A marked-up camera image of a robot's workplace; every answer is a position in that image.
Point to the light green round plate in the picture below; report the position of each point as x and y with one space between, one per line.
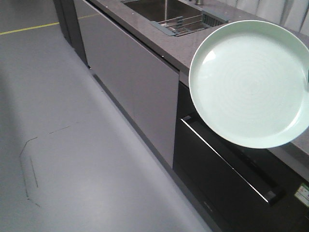
249 82

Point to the grey kitchen cabinet front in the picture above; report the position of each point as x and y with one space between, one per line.
144 86

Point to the stainless steel sink basin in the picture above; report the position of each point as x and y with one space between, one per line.
160 10

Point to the grey metal drying rack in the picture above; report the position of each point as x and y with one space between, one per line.
182 25

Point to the dark tall cabinet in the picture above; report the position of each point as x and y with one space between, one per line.
68 20

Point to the black built-in dishwasher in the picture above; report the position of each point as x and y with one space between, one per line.
242 189

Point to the white pleated curtain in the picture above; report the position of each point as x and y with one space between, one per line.
292 14

